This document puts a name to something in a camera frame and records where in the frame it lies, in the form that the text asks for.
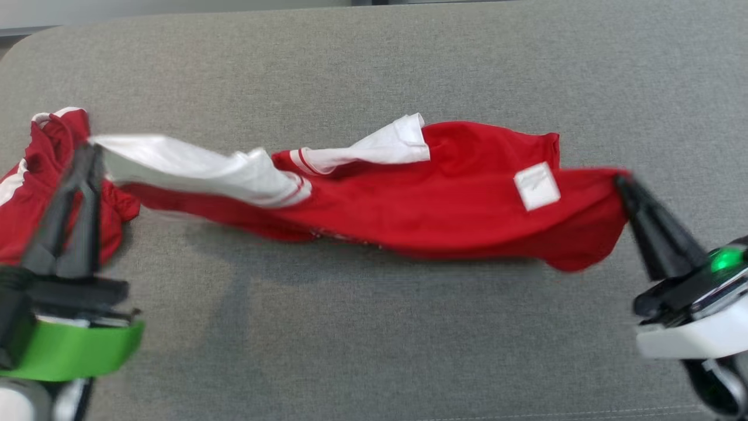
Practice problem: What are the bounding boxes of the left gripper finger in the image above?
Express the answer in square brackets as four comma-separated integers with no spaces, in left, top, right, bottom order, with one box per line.
[57,149,106,277]
[23,145,95,275]

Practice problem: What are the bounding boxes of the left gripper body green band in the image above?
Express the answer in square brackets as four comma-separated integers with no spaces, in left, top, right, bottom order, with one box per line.
[0,266,144,382]

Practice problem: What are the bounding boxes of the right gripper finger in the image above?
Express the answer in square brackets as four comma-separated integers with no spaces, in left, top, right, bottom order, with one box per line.
[628,175,708,275]
[615,178,678,281]

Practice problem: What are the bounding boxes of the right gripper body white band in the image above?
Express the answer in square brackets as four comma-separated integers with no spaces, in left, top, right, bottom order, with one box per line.
[634,237,748,360]

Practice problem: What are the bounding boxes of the red shorts with white stripe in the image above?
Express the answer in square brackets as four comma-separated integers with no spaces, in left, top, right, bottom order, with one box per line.
[0,107,141,267]

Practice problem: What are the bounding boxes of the red basketball jersey number 23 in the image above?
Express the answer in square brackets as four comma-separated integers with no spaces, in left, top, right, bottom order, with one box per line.
[91,113,632,274]

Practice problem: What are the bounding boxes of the grey baseboard strip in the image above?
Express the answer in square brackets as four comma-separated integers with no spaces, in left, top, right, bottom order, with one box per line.
[0,25,62,39]

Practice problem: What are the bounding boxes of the grey fabric sofa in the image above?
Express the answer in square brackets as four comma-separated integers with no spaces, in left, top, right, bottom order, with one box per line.
[0,0,748,421]

